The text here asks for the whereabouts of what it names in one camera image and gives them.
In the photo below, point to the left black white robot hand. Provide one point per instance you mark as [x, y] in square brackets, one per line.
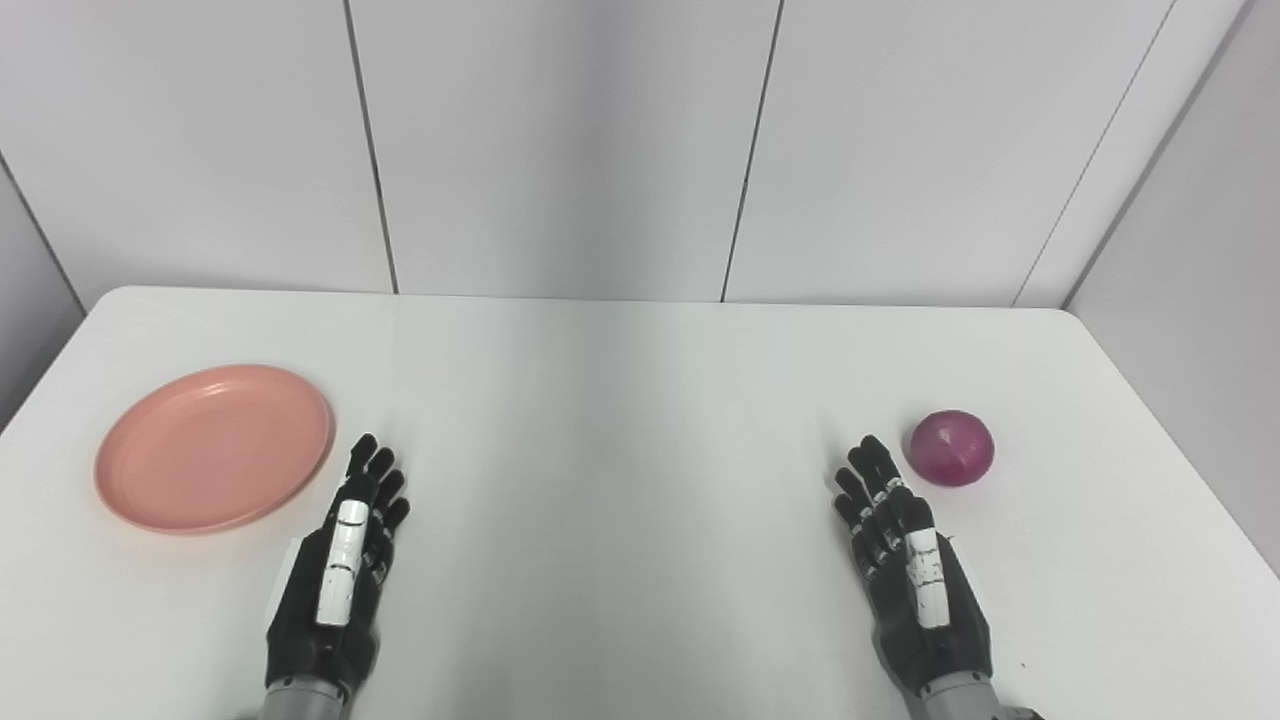
[340, 560]

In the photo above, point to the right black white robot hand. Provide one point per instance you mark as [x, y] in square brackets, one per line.
[925, 590]

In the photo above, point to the red onion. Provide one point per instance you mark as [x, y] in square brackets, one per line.
[951, 448]

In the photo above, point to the pink round plate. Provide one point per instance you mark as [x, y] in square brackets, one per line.
[215, 448]

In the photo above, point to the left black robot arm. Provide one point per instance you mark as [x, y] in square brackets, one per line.
[300, 702]

